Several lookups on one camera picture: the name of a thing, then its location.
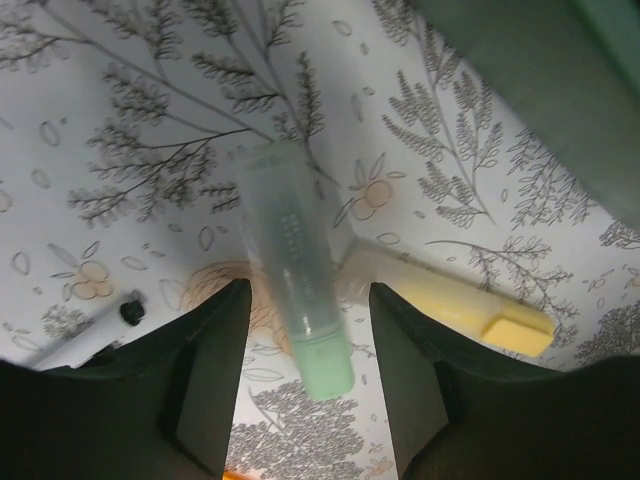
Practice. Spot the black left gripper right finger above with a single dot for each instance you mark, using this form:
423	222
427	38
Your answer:
459	410

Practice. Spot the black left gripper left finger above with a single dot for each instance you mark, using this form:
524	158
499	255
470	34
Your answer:
160	407

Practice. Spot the yellow highlighter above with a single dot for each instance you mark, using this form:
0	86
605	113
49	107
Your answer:
483	316

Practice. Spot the green highlighter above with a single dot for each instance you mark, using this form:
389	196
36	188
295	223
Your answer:
285	222

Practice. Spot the orange folder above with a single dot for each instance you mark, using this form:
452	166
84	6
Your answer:
233	475

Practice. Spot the white marker black cap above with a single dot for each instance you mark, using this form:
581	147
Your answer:
112	324

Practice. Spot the green compartment organizer box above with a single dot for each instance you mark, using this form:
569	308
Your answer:
570	71

